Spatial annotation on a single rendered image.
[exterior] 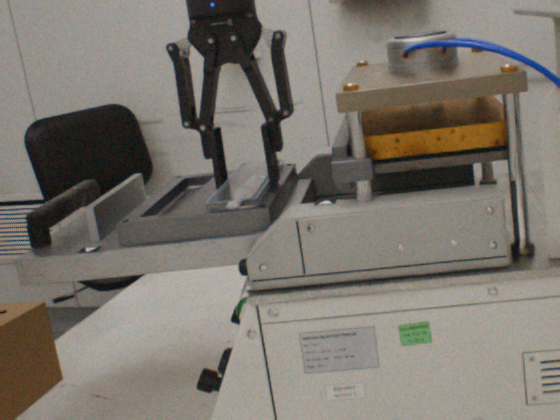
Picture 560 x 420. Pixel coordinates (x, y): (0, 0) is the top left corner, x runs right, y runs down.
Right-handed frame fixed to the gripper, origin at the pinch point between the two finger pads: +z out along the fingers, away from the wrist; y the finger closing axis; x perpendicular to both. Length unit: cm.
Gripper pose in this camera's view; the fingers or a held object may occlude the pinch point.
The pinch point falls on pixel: (244, 158)
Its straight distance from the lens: 81.1
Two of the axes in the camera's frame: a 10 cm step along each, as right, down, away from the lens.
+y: -9.9, 1.0, 0.7
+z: 1.1, 9.7, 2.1
